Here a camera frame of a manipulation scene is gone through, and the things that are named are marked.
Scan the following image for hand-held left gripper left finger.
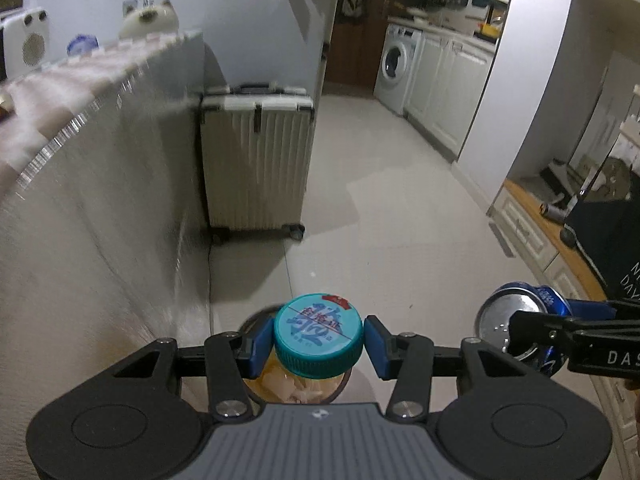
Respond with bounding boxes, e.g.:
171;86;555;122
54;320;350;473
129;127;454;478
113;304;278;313
107;315;276;421

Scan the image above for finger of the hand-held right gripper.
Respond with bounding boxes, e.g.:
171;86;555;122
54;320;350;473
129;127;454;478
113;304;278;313
505;310;640;361
567;296;640;320

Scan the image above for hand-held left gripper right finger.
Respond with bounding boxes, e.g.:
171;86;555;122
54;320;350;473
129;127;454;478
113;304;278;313
364;316;546;421

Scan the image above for orange bin with black rim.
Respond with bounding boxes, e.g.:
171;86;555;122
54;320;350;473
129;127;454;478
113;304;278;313
235;305;356;406

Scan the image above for blue drink can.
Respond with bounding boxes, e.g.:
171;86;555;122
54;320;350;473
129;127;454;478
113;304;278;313
474;282;573;376

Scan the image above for clear bottle with teal cap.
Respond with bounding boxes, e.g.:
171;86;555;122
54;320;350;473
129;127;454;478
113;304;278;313
260;292;364;405

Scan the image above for black printed bag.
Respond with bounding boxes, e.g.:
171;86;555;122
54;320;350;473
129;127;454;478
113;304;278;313
565;160;640;302

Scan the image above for low cabinet with wooden top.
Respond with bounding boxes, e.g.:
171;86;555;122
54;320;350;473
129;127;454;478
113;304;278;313
487;180;640;461

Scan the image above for black dustpan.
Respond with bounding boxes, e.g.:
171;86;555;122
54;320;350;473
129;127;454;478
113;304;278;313
542;160;581;202

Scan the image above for mop stick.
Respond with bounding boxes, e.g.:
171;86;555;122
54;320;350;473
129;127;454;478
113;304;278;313
565;67;612;206

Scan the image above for white ribbed suitcase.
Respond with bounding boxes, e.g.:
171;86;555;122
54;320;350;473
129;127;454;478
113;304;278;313
200;81;316;246

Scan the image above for white kitchen base cabinets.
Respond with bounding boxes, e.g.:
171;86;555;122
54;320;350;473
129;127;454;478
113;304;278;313
404;27;501;162

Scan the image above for white washing machine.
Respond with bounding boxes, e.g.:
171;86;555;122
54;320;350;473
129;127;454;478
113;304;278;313
373;22;425;116

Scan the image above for brown wooden door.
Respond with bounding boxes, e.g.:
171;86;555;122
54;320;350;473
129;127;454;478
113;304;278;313
325;0;401;96

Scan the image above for checkered tablecloth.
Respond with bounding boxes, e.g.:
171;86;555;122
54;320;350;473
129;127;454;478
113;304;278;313
0;30;203;201

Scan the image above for cat-shaped white lamp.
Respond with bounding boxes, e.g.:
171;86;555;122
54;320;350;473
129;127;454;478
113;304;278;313
118;0;180;40

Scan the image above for blue patterned plastic pack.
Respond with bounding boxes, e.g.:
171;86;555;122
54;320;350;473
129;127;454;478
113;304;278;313
66;34;101;57

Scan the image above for white fan heater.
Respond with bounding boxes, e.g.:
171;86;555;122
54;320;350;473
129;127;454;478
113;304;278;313
0;7;51;81

